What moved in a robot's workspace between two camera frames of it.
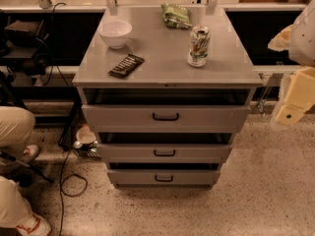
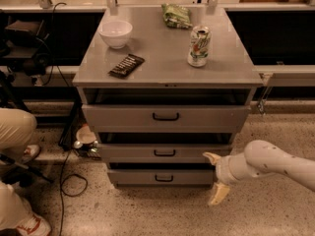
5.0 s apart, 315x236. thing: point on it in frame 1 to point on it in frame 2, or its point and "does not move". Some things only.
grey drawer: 165,152 does not move
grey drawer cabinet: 166,88 does not move
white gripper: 303,39 to 222,169
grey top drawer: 166,118 does not move
